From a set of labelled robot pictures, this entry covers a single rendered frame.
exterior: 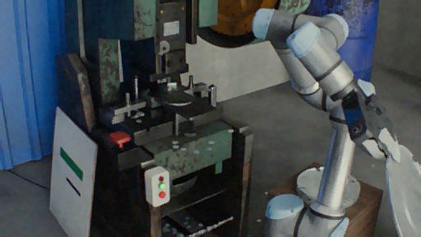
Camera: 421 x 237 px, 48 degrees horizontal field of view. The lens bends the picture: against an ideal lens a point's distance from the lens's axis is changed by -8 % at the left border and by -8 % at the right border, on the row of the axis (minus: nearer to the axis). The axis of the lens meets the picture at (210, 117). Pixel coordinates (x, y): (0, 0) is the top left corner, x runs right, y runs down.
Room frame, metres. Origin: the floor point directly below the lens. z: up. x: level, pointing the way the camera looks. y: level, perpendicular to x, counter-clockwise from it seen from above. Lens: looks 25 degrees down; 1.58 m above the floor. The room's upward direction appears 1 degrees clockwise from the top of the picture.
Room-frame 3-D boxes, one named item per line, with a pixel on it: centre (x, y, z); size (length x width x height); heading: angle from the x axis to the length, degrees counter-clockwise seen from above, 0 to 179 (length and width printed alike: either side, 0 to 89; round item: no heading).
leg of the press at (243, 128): (2.28, 0.09, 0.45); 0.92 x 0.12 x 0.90; 39
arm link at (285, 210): (1.33, -0.25, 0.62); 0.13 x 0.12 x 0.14; 60
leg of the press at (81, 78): (1.94, 0.51, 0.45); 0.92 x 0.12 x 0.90; 39
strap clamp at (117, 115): (1.89, 0.34, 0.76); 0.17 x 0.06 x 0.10; 129
